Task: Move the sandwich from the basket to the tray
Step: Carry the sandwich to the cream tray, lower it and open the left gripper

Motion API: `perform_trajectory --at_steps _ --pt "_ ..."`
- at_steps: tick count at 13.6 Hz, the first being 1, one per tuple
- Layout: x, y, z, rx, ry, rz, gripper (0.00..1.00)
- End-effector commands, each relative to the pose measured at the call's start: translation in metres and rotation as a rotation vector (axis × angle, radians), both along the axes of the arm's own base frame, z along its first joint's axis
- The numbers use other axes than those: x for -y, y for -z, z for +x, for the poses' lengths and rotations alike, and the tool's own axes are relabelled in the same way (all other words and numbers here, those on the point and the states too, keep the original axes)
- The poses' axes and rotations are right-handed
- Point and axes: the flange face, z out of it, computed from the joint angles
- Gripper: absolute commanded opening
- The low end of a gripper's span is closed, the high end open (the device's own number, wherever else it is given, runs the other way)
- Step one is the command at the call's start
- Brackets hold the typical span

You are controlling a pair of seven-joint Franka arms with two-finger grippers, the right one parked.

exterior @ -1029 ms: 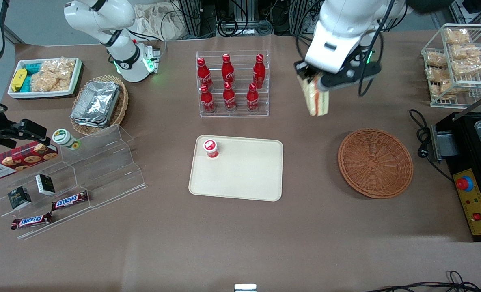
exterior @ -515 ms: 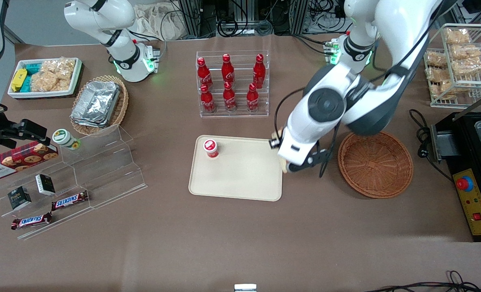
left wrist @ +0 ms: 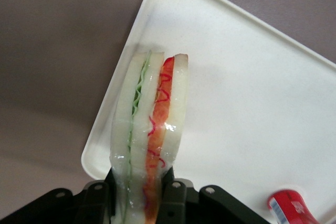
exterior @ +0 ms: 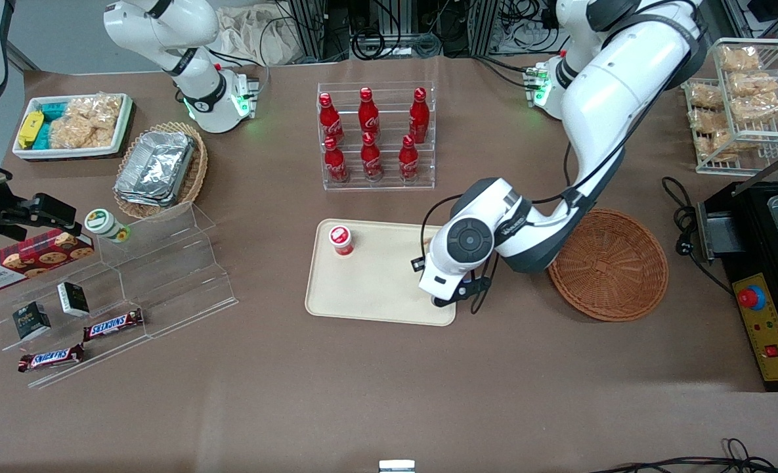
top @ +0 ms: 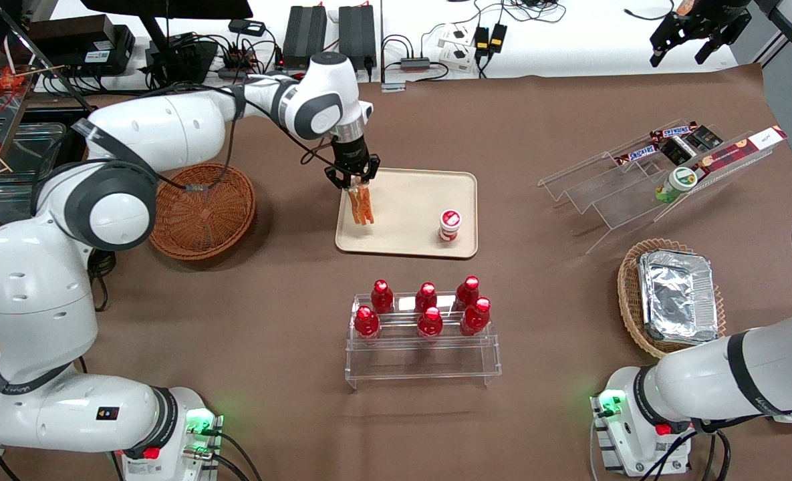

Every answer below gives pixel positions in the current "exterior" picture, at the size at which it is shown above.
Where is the clear acrylic stepped display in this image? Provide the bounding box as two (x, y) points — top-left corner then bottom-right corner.
(0, 201), (239, 390)

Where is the green lid white cup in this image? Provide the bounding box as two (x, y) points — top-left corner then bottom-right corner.
(84, 208), (131, 244)

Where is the clear bag of crackers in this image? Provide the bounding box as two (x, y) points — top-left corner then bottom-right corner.
(49, 93), (124, 150)

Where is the beige plastic tray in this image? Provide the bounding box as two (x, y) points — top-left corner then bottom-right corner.
(305, 219), (460, 327)

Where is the round brown wicker basket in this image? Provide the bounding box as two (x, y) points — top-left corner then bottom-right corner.
(546, 208), (669, 323)

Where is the black power cable with plug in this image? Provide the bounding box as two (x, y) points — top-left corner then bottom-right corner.
(662, 176), (735, 294)

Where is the red cola bottle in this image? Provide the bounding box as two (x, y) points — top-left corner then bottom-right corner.
(408, 87), (431, 145)
(398, 135), (420, 183)
(324, 136), (350, 184)
(318, 93), (345, 146)
(360, 131), (384, 182)
(358, 87), (381, 138)

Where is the teal snack pack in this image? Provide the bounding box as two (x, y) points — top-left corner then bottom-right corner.
(34, 101), (72, 150)

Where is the black floor cable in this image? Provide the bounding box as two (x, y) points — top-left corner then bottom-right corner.
(589, 438), (778, 473)

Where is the brown Snickers bar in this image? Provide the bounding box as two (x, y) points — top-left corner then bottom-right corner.
(18, 344), (85, 373)
(83, 308), (145, 342)

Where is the beige crumpled cloth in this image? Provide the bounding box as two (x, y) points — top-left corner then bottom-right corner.
(215, 5), (297, 66)

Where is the small black white box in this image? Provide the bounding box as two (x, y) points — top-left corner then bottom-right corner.
(57, 282), (91, 317)
(12, 302), (53, 341)

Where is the yellow snack pack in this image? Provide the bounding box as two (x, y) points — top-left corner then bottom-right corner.
(18, 110), (45, 150)

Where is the red lid yogurt cup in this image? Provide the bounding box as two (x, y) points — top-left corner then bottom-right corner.
(328, 225), (355, 257)

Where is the stack of foil trays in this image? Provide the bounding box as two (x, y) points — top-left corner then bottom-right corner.
(114, 130), (196, 208)

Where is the white rectangular snack bin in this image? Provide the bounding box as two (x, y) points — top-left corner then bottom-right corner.
(12, 93), (134, 160)

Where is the oval light wicker basket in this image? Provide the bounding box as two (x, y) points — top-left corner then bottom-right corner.
(113, 122), (209, 221)

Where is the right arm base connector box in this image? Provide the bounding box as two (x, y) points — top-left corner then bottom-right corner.
(233, 74), (261, 120)

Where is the red tartan cookie box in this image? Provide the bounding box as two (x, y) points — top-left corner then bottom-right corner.
(0, 229), (95, 294)

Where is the clear acrylic bottle rack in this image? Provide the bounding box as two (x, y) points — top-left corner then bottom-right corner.
(316, 81), (437, 192)

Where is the clear bag of pastry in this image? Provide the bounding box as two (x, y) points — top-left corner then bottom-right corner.
(719, 46), (762, 73)
(729, 71), (778, 124)
(687, 83), (725, 110)
(689, 108), (732, 134)
(697, 130), (739, 163)

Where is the white wire shelf basket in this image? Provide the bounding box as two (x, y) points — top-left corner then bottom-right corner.
(680, 37), (778, 176)

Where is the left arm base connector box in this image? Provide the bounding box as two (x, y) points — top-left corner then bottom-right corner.
(524, 60), (555, 107)

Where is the black machine yellow panel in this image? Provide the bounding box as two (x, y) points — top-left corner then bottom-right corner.
(695, 141), (778, 393)

